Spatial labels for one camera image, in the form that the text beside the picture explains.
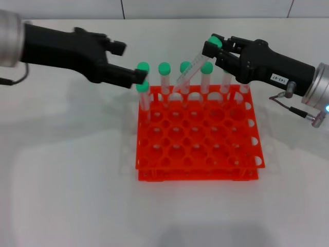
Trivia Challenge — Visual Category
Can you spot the dark right arm cable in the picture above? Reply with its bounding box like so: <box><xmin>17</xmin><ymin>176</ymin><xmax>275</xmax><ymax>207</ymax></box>
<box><xmin>268</xmin><ymin>81</ymin><xmax>324</xmax><ymax>128</ymax></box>

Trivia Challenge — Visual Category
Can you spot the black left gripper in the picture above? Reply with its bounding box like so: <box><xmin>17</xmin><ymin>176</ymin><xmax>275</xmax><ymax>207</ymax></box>
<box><xmin>22</xmin><ymin>24</ymin><xmax>149</xmax><ymax>90</ymax></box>

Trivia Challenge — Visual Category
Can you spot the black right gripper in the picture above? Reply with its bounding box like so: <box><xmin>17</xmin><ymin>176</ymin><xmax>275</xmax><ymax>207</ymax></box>
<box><xmin>202</xmin><ymin>33</ymin><xmax>316</xmax><ymax>98</ymax></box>

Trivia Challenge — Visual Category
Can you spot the clear test tube green cap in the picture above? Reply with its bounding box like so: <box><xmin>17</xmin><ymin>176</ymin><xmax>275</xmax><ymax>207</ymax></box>
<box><xmin>135</xmin><ymin>79</ymin><xmax>152</xmax><ymax>124</ymax></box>
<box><xmin>179</xmin><ymin>61</ymin><xmax>194</xmax><ymax>106</ymax></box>
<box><xmin>200</xmin><ymin>61</ymin><xmax>214</xmax><ymax>106</ymax></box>
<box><xmin>172</xmin><ymin>36</ymin><xmax>223</xmax><ymax>93</ymax></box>
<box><xmin>237</xmin><ymin>81</ymin><xmax>252</xmax><ymax>103</ymax></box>
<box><xmin>158</xmin><ymin>62</ymin><xmax>172</xmax><ymax>108</ymax></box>
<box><xmin>220</xmin><ymin>68</ymin><xmax>232</xmax><ymax>103</ymax></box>
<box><xmin>137</xmin><ymin>61</ymin><xmax>151</xmax><ymax>73</ymax></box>

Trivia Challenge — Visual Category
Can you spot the orange test tube rack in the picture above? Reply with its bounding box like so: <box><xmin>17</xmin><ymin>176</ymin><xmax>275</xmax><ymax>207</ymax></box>
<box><xmin>135</xmin><ymin>84</ymin><xmax>266</xmax><ymax>182</ymax></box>

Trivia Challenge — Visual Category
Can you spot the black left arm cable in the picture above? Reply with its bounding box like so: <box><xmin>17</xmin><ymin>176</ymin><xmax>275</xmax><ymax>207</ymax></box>
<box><xmin>0</xmin><ymin>62</ymin><xmax>31</xmax><ymax>86</ymax></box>

